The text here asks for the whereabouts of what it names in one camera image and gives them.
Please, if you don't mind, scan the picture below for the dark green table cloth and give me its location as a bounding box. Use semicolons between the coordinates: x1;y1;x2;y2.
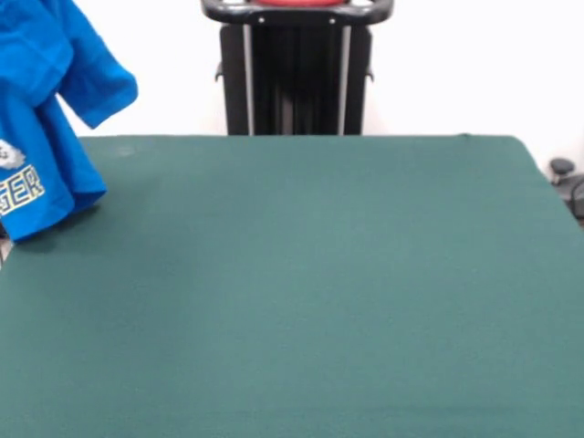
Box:
0;133;584;438

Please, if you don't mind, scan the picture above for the blue printed shirt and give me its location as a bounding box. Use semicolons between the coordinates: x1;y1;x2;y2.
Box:
0;0;140;243

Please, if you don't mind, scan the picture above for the black office chair base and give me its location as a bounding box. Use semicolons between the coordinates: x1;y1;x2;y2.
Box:
548;157;584;229

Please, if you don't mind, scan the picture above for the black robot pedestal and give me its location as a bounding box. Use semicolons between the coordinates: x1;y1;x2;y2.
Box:
200;0;393;136

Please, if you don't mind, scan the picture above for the black cable tangle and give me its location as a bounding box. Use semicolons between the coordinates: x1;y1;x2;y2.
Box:
0;223;13;266

